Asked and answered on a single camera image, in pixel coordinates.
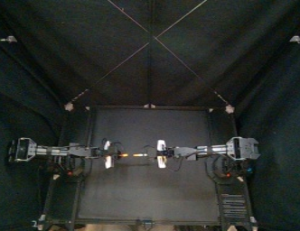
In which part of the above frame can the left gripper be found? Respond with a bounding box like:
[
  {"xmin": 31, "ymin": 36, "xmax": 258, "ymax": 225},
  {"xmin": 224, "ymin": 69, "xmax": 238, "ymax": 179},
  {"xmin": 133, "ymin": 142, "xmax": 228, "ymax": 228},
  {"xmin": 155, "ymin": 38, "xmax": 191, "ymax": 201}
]
[{"xmin": 100, "ymin": 138, "xmax": 119, "ymax": 170}]

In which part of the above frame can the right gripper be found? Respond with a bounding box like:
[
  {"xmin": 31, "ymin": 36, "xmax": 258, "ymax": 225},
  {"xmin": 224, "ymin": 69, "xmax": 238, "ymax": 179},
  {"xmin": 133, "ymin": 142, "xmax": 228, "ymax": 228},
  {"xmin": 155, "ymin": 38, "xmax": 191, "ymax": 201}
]
[{"xmin": 148, "ymin": 138, "xmax": 170, "ymax": 170}]

